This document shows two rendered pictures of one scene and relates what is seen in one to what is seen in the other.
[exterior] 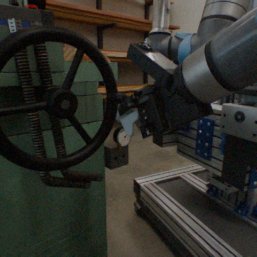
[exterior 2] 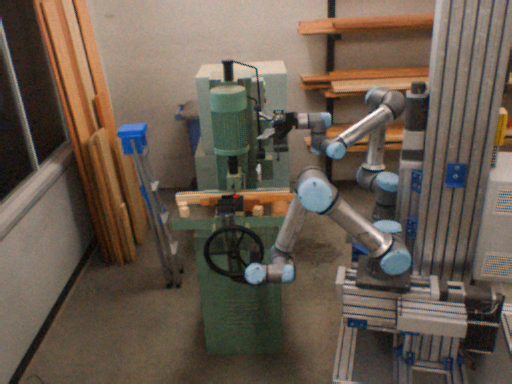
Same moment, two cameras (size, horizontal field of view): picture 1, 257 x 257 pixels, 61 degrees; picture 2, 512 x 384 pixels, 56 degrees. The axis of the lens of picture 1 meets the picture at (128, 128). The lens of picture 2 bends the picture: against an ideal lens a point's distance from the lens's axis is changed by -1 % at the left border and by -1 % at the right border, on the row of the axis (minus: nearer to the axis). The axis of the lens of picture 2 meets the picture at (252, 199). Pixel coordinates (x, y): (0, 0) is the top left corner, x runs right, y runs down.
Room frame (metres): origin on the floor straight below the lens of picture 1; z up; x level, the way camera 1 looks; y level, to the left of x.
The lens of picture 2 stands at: (-0.94, -1.25, 2.02)
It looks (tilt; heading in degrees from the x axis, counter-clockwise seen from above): 26 degrees down; 42
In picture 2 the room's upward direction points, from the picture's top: 3 degrees counter-clockwise
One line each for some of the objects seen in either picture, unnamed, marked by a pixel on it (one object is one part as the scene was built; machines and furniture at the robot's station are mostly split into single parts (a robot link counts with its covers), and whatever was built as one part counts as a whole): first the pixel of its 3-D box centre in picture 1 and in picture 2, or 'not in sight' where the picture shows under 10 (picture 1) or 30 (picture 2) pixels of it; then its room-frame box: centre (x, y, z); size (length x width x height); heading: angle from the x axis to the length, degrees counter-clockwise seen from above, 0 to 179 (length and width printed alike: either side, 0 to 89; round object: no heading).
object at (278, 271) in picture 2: not in sight; (279, 271); (0.34, -0.22, 0.90); 0.11 x 0.11 x 0.08; 38
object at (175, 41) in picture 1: (184, 47); (387, 187); (1.16, -0.28, 0.98); 0.13 x 0.12 x 0.14; 64
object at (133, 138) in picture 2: not in sight; (153, 208); (0.79, 1.22, 0.58); 0.27 x 0.25 x 1.16; 133
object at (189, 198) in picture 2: not in sight; (232, 197); (0.71, 0.38, 0.93); 0.60 x 0.02 x 0.05; 130
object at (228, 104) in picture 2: not in sight; (229, 120); (0.71, 0.36, 1.35); 0.18 x 0.18 x 0.31
